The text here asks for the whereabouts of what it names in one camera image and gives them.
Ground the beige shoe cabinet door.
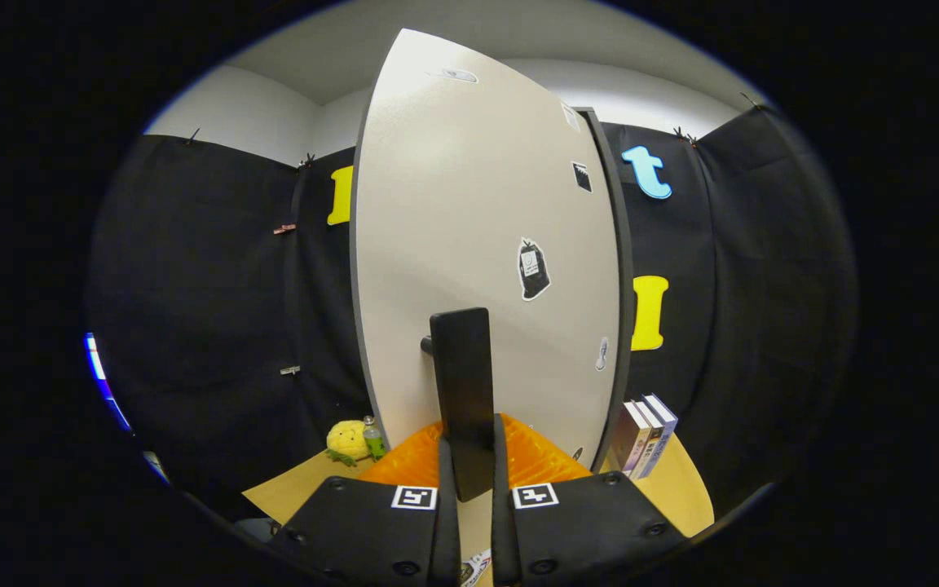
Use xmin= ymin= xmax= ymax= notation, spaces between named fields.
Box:
xmin=350 ymin=29 xmax=624 ymax=503

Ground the black backdrop cloth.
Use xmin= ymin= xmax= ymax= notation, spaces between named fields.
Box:
xmin=86 ymin=106 xmax=858 ymax=523

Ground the lavender book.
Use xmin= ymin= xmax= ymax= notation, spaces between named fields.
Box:
xmin=639 ymin=394 xmax=679 ymax=480

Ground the dark grey shoe cabinet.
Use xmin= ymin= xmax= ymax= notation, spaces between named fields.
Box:
xmin=577 ymin=106 xmax=638 ymax=475

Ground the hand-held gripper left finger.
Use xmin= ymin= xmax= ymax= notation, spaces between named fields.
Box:
xmin=270 ymin=420 xmax=464 ymax=587

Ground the white shoe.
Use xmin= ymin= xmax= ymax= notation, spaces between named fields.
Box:
xmin=460 ymin=549 xmax=493 ymax=587

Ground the green bottle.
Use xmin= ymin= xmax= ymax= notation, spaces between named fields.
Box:
xmin=362 ymin=416 xmax=388 ymax=462

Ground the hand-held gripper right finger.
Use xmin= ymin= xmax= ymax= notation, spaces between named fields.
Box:
xmin=490 ymin=414 xmax=686 ymax=587

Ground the yellow plush toy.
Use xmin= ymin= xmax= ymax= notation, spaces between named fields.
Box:
xmin=325 ymin=420 xmax=373 ymax=468

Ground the white book dark label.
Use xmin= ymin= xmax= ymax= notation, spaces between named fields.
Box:
xmin=628 ymin=398 xmax=666 ymax=480

